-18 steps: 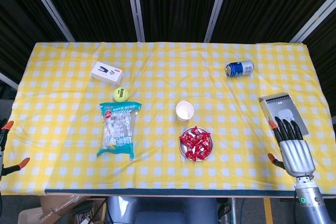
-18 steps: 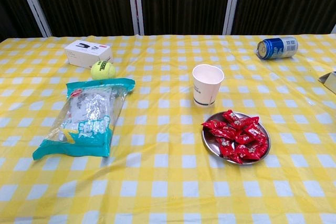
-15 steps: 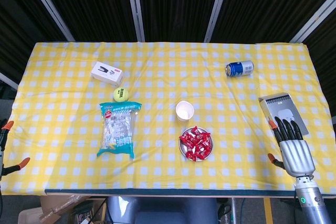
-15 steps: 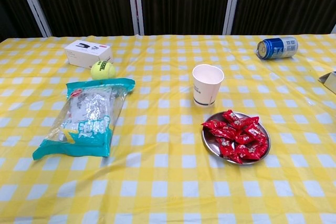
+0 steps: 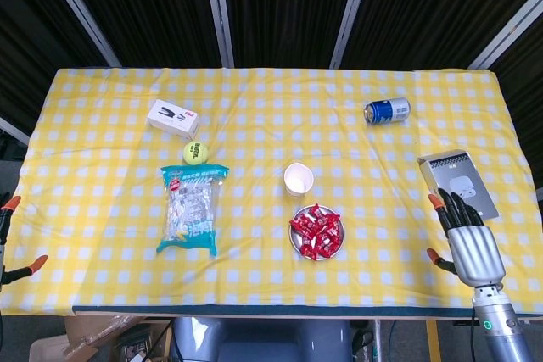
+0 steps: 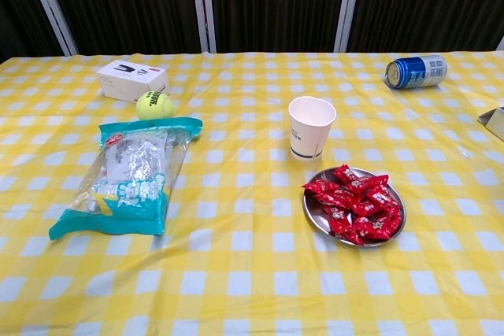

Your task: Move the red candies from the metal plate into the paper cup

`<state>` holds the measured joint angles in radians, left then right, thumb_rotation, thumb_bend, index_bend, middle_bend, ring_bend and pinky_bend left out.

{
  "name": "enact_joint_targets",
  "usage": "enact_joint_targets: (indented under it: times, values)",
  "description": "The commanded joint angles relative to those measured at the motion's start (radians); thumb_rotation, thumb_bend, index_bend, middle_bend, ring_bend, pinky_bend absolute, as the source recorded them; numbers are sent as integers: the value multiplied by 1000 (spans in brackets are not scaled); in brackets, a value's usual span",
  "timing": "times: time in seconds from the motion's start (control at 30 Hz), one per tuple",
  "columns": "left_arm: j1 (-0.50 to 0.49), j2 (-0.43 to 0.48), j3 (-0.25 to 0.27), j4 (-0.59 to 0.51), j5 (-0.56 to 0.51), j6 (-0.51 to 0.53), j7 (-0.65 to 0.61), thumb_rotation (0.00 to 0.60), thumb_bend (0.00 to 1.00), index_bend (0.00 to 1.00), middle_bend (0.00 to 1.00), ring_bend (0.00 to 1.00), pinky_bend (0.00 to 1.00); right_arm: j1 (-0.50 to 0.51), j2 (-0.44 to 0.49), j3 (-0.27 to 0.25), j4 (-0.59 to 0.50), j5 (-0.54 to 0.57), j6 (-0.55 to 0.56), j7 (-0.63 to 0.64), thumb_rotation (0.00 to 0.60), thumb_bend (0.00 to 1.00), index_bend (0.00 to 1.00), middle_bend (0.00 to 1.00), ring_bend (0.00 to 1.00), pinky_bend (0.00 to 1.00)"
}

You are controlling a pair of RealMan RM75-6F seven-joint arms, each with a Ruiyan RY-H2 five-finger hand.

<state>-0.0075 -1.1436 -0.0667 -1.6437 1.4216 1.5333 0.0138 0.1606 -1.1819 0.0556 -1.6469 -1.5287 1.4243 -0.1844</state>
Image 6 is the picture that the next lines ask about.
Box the silver metal plate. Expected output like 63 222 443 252
302 166 406 249

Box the yellow white checked tablecloth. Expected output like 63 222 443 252
0 50 504 336

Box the yellow tennis ball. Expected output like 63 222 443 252
135 90 174 120

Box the teal clear snack bag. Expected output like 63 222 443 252
48 116 204 241

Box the red candy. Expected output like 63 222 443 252
339 229 366 247
364 187 399 210
314 189 355 210
302 179 341 195
352 216 395 241
350 174 390 195
377 205 403 231
351 201 382 218
324 206 354 235
333 164 361 187

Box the blue silver drink can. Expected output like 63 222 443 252
384 54 449 90

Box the grey earbuds box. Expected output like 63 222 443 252
477 106 504 135

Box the white paper cup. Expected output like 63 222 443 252
287 95 337 161

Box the white stapler box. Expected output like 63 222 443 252
96 59 171 104

